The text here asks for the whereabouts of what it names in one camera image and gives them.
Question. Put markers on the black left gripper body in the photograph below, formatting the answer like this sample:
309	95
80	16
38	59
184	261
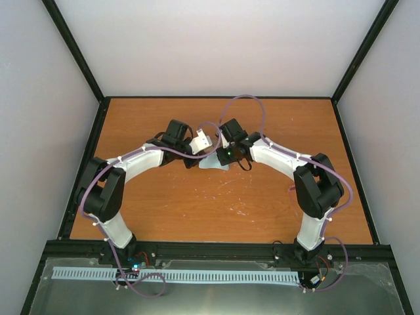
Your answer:
188	162

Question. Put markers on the light blue cleaning cloth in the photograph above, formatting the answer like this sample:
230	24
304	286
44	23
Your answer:
212	162

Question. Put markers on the plaid glasses case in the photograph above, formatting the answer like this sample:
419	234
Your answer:
214	145

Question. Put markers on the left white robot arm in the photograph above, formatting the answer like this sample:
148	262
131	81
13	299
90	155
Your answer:
99	193

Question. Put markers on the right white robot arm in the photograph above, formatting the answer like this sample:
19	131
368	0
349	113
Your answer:
318	190

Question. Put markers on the light blue cable duct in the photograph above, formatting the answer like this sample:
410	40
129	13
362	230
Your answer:
179	276

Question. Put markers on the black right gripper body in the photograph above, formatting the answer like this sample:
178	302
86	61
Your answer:
230	157

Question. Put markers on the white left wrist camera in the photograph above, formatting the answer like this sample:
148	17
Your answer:
200	142

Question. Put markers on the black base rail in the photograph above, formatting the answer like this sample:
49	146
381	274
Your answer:
277	255

